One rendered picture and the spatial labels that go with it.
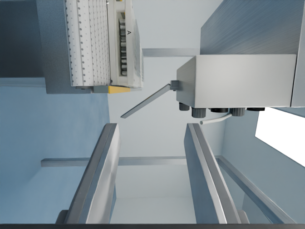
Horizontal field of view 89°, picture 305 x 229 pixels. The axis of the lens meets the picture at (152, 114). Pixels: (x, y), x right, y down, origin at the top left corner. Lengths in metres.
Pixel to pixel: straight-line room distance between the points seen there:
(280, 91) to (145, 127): 3.65
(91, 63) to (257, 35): 0.43
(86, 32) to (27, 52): 0.24
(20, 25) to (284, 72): 0.64
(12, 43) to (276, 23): 0.66
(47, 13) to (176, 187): 4.78
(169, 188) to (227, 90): 4.65
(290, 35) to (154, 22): 3.47
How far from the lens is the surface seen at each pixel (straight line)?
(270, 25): 0.51
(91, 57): 0.37
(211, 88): 0.34
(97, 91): 0.35
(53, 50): 0.42
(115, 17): 0.54
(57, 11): 0.43
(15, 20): 0.60
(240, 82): 0.36
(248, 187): 1.27
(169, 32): 3.79
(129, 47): 0.51
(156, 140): 4.07
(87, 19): 0.39
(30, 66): 0.57
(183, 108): 0.48
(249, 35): 0.57
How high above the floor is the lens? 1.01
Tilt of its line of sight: 1 degrees up
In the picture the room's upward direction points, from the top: 89 degrees clockwise
